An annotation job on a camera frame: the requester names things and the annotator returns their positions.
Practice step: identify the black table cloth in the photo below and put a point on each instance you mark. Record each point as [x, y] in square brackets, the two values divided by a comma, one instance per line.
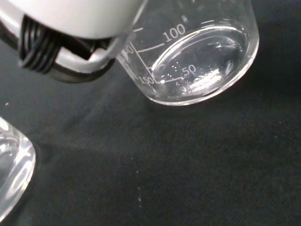
[188, 164]

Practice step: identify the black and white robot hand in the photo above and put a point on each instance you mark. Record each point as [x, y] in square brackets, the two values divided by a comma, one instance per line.
[70, 18]

